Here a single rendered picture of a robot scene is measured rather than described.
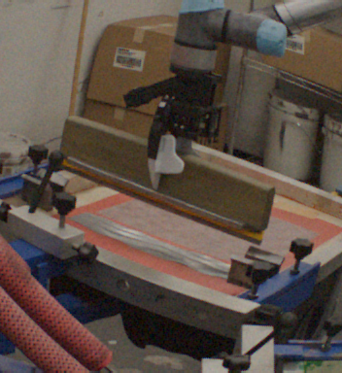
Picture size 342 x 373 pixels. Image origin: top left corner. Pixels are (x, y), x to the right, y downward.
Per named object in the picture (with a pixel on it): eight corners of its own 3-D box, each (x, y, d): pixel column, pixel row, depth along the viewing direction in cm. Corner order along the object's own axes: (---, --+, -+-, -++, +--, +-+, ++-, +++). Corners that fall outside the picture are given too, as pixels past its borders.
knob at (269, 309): (246, 332, 177) (258, 292, 175) (275, 341, 175) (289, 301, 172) (222, 346, 171) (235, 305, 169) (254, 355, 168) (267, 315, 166)
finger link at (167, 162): (171, 198, 202) (186, 141, 200) (139, 186, 205) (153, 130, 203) (181, 197, 205) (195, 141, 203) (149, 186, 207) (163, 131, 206)
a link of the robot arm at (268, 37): (290, 20, 202) (233, 5, 204) (285, 25, 192) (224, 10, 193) (287, 55, 204) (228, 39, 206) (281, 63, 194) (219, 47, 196)
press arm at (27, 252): (37, 260, 188) (39, 232, 186) (64, 274, 185) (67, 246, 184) (-18, 277, 173) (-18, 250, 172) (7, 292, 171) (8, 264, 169)
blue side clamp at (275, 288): (290, 290, 209) (300, 255, 207) (311, 296, 207) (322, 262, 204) (208, 336, 184) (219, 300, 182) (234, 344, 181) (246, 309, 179)
